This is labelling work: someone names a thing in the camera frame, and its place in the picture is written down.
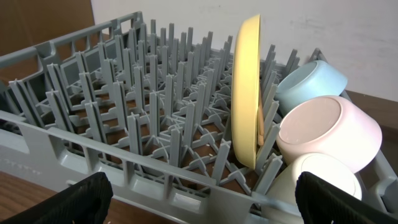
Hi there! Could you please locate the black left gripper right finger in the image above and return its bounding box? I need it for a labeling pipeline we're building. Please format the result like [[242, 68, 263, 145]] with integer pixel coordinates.
[[295, 172, 397, 224]]

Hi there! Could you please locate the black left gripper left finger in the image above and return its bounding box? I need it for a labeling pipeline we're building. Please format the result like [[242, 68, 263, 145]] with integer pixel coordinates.
[[2, 172, 113, 224]]

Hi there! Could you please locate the white cup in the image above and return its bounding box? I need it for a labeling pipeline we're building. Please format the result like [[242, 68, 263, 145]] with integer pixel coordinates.
[[261, 152, 369, 223]]

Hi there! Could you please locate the pink bowl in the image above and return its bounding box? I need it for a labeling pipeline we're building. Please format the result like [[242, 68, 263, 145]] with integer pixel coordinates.
[[276, 95, 382, 173]]

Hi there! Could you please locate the light blue bowl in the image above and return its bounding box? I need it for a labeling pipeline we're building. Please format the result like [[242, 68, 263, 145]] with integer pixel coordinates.
[[275, 60, 348, 116]]

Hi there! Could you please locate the yellow plate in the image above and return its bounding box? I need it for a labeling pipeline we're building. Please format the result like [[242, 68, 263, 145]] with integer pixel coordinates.
[[231, 14, 261, 169]]

